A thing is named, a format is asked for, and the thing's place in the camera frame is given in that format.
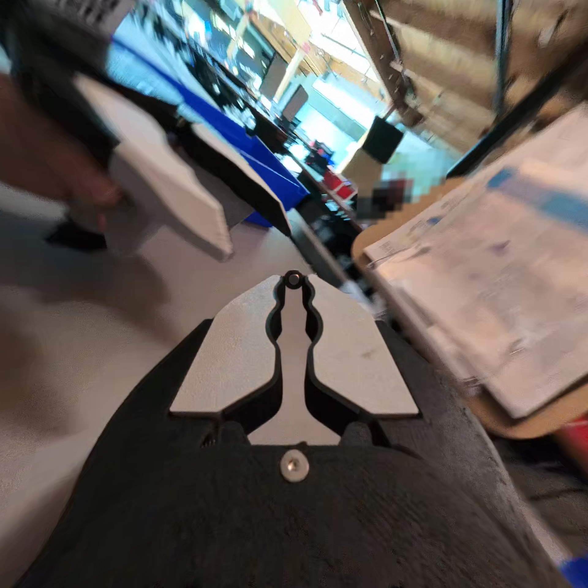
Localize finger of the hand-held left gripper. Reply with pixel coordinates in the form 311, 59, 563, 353
73, 73, 235, 262
177, 120, 293, 237

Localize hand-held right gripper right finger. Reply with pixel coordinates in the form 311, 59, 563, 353
302, 274, 420, 435

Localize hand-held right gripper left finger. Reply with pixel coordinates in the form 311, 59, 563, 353
169, 275, 288, 433

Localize grey desk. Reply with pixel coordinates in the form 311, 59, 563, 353
0, 181, 382, 588

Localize person's left hand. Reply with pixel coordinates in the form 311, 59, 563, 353
0, 73, 124, 232

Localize blue plastic bin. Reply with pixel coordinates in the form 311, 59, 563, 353
110, 37, 309, 228

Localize small red plastic bin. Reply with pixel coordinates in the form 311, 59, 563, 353
322, 169, 358, 201

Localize black loudspeaker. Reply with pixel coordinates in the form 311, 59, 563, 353
363, 116, 405, 164

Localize wooden document stand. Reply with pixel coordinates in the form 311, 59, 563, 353
351, 103, 588, 439

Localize red box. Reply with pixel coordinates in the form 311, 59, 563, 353
553, 416, 588, 462

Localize blue pad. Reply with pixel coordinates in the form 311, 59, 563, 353
560, 557, 588, 588

